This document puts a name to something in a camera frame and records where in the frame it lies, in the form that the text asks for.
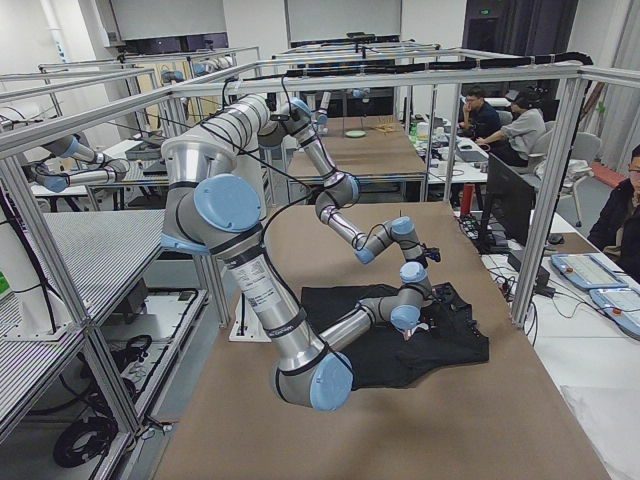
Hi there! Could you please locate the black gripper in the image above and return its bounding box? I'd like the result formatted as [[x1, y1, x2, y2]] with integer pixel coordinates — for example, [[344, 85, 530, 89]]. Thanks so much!
[[432, 282, 456, 306]]

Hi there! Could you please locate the black printed t-shirt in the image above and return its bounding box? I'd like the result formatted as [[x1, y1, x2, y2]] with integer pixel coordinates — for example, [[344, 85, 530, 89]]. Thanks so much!
[[301, 284, 489, 390]]

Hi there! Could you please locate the black computer monitor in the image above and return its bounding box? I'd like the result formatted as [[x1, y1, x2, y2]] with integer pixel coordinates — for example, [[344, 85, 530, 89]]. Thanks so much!
[[476, 154, 536, 254]]

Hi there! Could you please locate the teach pendant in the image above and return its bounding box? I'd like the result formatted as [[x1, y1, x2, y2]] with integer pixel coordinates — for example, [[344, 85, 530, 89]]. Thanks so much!
[[589, 288, 640, 340], [550, 254, 628, 291]]

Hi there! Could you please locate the person in grey hoodie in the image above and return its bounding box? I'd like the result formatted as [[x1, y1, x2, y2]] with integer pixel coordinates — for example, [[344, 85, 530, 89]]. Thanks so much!
[[475, 91, 546, 167]]

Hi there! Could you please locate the person in dark shirt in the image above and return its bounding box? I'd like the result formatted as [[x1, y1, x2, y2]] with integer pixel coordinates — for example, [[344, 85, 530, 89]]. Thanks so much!
[[458, 85, 501, 139]]

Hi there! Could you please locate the person in black jacket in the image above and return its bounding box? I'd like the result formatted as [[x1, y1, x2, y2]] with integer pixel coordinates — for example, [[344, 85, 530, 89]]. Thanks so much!
[[588, 146, 639, 282]]

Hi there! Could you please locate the aluminium cage frame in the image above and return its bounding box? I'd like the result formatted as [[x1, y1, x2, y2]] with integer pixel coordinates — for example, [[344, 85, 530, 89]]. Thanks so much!
[[0, 47, 640, 451]]

